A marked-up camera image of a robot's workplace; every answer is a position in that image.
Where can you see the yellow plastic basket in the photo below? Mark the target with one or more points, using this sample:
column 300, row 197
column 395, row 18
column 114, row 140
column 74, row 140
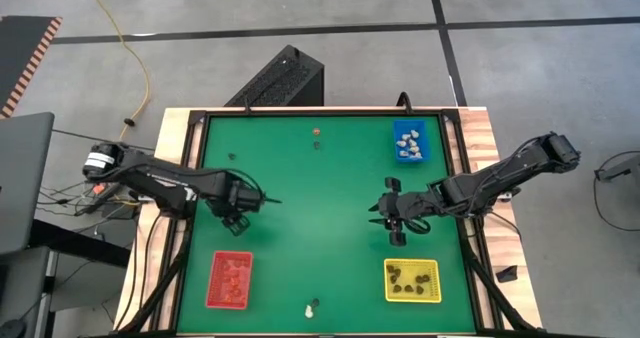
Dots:
column 407, row 265

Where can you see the green table mat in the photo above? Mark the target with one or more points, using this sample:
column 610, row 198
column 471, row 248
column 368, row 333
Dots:
column 325, row 228

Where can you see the black desk top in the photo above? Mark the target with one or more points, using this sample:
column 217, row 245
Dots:
column 75, row 243

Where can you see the black computer tower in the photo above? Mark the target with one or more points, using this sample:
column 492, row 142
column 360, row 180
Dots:
column 280, row 80

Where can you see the red plastic basket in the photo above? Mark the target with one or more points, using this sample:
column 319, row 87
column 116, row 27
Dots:
column 215, row 278

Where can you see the black mat orange striped edge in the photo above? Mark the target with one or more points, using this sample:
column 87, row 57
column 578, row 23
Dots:
column 22, row 53

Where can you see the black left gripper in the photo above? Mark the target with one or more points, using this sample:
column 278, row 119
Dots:
column 240, row 198

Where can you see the grey desk panel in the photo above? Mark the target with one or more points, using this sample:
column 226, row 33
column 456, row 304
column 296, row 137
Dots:
column 22, row 178

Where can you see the black power strip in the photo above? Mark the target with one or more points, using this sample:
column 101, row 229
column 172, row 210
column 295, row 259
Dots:
column 100, row 198

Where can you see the blue plastic basket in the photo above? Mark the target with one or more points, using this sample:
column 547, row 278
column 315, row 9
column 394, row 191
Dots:
column 424, row 128

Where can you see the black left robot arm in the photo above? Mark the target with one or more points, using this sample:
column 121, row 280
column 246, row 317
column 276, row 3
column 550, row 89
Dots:
column 160, row 178

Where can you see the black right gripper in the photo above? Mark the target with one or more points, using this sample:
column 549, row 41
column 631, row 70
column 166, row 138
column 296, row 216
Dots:
column 405, row 205

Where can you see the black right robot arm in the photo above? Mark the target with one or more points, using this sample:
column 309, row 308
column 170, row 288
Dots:
column 515, row 170

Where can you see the small black wedge object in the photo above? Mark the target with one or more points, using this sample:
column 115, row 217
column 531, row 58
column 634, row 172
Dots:
column 507, row 274

